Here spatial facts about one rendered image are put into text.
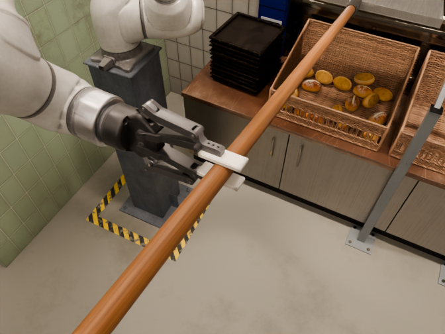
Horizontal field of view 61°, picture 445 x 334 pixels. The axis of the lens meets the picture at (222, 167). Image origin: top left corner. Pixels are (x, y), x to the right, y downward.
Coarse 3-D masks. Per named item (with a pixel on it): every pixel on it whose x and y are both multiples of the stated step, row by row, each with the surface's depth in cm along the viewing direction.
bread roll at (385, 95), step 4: (376, 88) 190; (380, 88) 189; (384, 88) 188; (376, 92) 190; (380, 92) 189; (384, 92) 188; (388, 92) 187; (380, 96) 189; (384, 96) 188; (388, 96) 188; (392, 96) 187; (380, 100) 190; (384, 100) 189; (388, 100) 188
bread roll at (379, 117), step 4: (380, 112) 179; (384, 112) 180; (372, 116) 179; (376, 116) 178; (380, 116) 177; (384, 116) 178; (368, 120) 180; (372, 120) 178; (376, 120) 178; (380, 120) 178; (384, 120) 178; (380, 124) 179
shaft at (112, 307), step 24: (336, 24) 106; (312, 48) 92; (288, 96) 74; (264, 120) 66; (240, 144) 60; (216, 168) 55; (192, 192) 51; (216, 192) 53; (192, 216) 48; (168, 240) 44; (144, 264) 41; (120, 288) 39; (144, 288) 41; (96, 312) 37; (120, 312) 38
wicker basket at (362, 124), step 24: (312, 24) 193; (360, 48) 188; (384, 48) 183; (408, 48) 179; (288, 72) 193; (336, 72) 200; (360, 72) 194; (384, 72) 189; (408, 72) 171; (312, 96) 195; (288, 120) 184; (312, 120) 177; (336, 120) 170; (360, 120) 163; (360, 144) 173
